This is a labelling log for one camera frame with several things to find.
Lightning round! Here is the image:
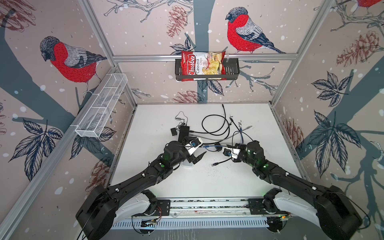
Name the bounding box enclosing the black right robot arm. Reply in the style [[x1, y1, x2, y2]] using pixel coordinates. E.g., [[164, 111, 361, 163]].
[[223, 141, 363, 240]]

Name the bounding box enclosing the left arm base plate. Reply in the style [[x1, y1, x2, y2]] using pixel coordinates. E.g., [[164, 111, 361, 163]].
[[143, 200, 171, 217]]

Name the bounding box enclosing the black wire wall basket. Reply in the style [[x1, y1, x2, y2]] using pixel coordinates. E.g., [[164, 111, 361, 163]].
[[175, 59, 240, 82]]

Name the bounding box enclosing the red cassava chips bag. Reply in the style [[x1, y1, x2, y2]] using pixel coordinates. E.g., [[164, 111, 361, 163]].
[[181, 51, 226, 77]]

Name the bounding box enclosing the white grey flat device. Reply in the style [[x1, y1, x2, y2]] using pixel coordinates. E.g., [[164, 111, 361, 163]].
[[182, 161, 194, 168]]

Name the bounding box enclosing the white mesh wall shelf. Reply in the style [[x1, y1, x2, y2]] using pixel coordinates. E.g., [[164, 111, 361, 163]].
[[75, 74, 128, 138]]

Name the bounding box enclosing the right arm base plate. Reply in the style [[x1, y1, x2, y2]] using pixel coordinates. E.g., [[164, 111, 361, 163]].
[[245, 198, 289, 216]]

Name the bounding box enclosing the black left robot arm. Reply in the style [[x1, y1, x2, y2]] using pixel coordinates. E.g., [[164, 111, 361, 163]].
[[76, 137, 204, 240]]

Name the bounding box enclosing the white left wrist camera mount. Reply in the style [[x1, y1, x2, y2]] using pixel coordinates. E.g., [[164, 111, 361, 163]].
[[185, 137, 203, 150]]

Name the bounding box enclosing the black power adapter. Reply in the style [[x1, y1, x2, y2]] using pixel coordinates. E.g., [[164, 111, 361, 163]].
[[171, 128, 178, 136]]

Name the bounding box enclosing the small black adapter block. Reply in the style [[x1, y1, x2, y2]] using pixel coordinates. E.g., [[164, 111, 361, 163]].
[[214, 143, 223, 152]]

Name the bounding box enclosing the short black cable with plug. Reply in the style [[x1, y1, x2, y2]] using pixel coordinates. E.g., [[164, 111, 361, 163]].
[[211, 157, 233, 168]]

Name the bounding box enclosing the thin black power cord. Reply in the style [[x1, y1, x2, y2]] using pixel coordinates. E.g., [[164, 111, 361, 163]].
[[175, 110, 189, 127]]

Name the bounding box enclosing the aluminium front rail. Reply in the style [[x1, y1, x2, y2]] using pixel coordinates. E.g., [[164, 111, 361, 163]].
[[110, 196, 298, 230]]

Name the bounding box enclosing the black network switch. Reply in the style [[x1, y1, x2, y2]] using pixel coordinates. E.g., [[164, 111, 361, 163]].
[[178, 126, 190, 143]]

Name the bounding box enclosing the black ethernet cable loop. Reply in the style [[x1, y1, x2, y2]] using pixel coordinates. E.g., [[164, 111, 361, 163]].
[[188, 113, 230, 135]]

